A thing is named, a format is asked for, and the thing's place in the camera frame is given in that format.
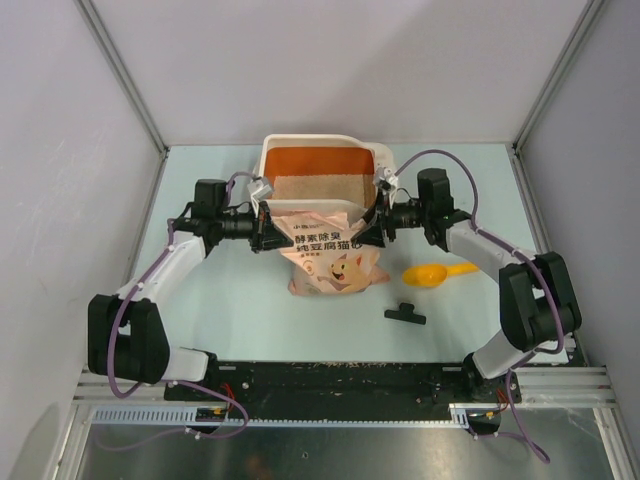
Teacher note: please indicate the pink cat litter bag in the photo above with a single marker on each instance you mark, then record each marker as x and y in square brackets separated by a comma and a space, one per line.
[326, 258]

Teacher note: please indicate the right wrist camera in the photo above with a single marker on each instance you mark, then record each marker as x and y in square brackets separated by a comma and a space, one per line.
[387, 182]

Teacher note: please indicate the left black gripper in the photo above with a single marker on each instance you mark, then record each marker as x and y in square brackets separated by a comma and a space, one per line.
[264, 232]

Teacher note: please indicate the grey cable duct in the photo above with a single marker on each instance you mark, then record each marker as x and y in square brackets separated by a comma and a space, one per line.
[148, 415]

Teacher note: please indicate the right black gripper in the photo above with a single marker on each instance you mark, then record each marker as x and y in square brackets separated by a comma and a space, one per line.
[373, 231]

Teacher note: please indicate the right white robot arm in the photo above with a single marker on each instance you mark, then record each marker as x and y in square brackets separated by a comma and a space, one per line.
[537, 303]

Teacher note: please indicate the black bag clip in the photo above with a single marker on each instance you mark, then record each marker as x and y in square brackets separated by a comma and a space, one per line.
[405, 312]

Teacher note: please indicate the white orange litter box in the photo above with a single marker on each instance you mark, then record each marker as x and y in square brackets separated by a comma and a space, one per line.
[321, 173]

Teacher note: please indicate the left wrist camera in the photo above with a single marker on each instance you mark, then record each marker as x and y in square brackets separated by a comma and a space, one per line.
[259, 189]

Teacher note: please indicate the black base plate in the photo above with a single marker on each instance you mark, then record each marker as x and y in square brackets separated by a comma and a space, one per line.
[346, 391]

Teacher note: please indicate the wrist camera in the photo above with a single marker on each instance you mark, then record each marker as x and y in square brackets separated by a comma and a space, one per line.
[387, 182]
[259, 189]

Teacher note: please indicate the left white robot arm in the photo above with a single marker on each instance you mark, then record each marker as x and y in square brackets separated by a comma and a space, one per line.
[126, 335]

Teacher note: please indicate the yellow plastic scoop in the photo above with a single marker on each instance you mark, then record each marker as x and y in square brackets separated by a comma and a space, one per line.
[434, 275]

